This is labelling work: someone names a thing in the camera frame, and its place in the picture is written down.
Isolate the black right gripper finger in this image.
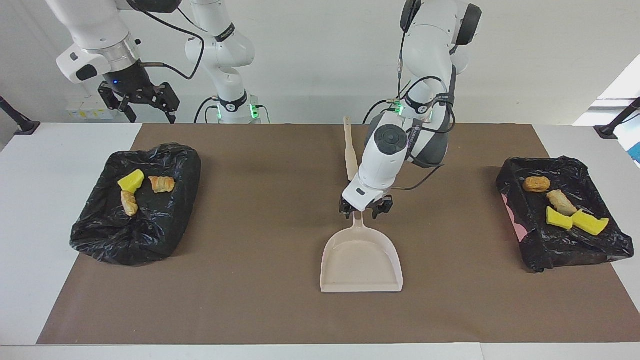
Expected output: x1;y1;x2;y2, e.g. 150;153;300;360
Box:
152;83;181;124
98;82;138;123

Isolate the beige plastic dustpan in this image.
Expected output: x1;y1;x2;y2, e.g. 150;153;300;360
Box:
320;210;404;293

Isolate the beige hand brush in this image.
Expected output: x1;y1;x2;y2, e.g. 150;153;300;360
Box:
343;116;359;182

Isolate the yellow sponge piece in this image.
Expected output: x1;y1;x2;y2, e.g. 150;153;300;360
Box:
117;169;146;193
571;209;610;237
546;206;574;231

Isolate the orange striped croissant toy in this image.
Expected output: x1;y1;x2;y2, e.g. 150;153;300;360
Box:
148;175;176;194

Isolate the beige bread chunk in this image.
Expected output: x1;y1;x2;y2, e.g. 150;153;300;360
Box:
121;190;139;217
546;189;578;217

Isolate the pink plastic bin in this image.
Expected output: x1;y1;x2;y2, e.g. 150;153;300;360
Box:
501;192;528;241

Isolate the left black bag bin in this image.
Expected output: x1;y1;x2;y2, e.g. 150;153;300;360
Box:
69;143;202;267

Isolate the black bag bin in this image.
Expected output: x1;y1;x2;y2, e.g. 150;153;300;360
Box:
496;156;635;273
69;143;202;267

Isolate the right black bag bin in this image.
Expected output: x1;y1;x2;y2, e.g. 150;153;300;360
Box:
496;156;635;273

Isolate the brown table mat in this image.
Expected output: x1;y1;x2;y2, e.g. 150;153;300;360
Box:
36;123;640;346

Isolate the black base power cable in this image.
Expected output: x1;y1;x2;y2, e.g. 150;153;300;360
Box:
194;97;221;124
362;97;401;125

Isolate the white wall socket box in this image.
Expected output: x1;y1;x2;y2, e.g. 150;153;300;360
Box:
66;96;110;121

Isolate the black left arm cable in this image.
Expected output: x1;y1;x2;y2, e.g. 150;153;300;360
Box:
390;0;457;192

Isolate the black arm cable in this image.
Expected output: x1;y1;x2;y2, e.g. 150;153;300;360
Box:
127;0;207;81
390;0;457;192

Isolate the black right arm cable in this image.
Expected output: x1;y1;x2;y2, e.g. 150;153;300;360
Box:
127;0;207;81

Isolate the black camera stand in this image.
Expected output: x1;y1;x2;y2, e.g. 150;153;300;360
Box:
593;97;640;140
0;95;41;136

